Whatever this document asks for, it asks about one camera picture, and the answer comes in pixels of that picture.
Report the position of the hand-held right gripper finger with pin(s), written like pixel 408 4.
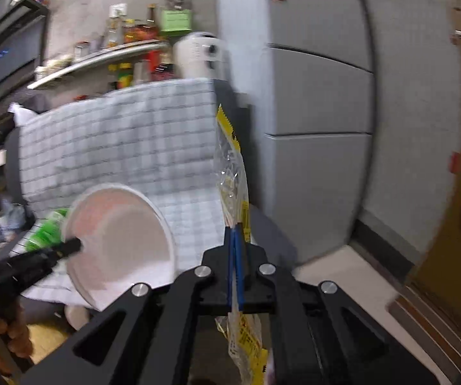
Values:
pixel 231 276
pixel 239 284

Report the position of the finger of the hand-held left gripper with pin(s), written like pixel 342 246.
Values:
pixel 38 258

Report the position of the white round bowl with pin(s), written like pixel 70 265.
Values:
pixel 122 244

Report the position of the yellow clear plastic wrapper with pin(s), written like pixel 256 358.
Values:
pixel 232 176

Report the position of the person's left hand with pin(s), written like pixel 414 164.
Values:
pixel 16 337

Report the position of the green snack bag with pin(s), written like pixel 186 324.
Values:
pixel 46 230

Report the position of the dark grey sofa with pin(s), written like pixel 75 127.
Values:
pixel 268 240

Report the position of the yellow rug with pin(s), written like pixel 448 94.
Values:
pixel 50 337

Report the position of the white checked cloth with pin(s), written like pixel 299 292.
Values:
pixel 126 148

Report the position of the black range hood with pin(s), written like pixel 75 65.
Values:
pixel 6 64

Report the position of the striped doormat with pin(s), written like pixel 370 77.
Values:
pixel 435 321

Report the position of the grey refrigerator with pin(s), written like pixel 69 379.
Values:
pixel 318 96

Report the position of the white round kitchen appliance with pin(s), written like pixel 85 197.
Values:
pixel 198 56

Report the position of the shelf with bottles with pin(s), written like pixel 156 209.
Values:
pixel 128 28

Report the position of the green plastic basket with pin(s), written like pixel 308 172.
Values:
pixel 176 20

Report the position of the metal wall shelf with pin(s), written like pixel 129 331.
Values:
pixel 94 61

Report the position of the red wall sticker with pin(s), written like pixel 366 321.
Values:
pixel 455 162

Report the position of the white wall outlet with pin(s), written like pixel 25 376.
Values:
pixel 118 11

